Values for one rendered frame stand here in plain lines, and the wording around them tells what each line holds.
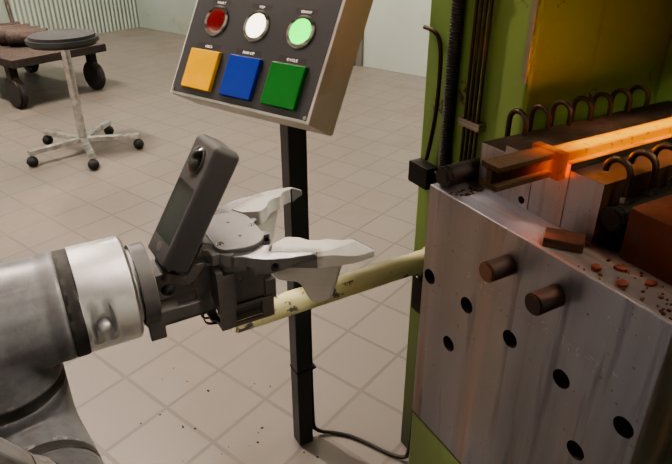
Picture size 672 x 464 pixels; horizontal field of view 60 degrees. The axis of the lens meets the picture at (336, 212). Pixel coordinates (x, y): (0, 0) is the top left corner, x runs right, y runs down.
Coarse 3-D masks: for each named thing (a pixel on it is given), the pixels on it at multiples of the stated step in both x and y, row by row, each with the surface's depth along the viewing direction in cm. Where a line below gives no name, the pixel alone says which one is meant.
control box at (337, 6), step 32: (224, 0) 108; (256, 0) 104; (288, 0) 101; (320, 0) 97; (352, 0) 96; (192, 32) 112; (224, 32) 107; (288, 32) 99; (320, 32) 96; (352, 32) 98; (224, 64) 106; (320, 64) 95; (352, 64) 101; (192, 96) 109; (224, 96) 105; (256, 96) 101; (320, 96) 96; (320, 128) 98
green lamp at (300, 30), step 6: (294, 24) 99; (300, 24) 98; (306, 24) 97; (294, 30) 99; (300, 30) 98; (306, 30) 97; (294, 36) 98; (300, 36) 98; (306, 36) 97; (294, 42) 98; (300, 42) 98
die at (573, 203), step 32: (576, 128) 87; (608, 128) 84; (480, 160) 83; (576, 160) 71; (640, 160) 73; (512, 192) 79; (544, 192) 74; (576, 192) 70; (608, 192) 67; (640, 192) 70; (576, 224) 71
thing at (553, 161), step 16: (624, 128) 79; (640, 128) 79; (656, 128) 79; (544, 144) 71; (560, 144) 73; (576, 144) 73; (592, 144) 73; (608, 144) 74; (624, 144) 75; (496, 160) 67; (512, 160) 67; (528, 160) 67; (544, 160) 69; (560, 160) 69; (496, 176) 67; (512, 176) 68; (528, 176) 69; (544, 176) 70; (560, 176) 70
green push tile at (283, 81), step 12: (276, 72) 99; (288, 72) 98; (300, 72) 96; (276, 84) 99; (288, 84) 97; (300, 84) 96; (264, 96) 100; (276, 96) 98; (288, 96) 97; (288, 108) 97
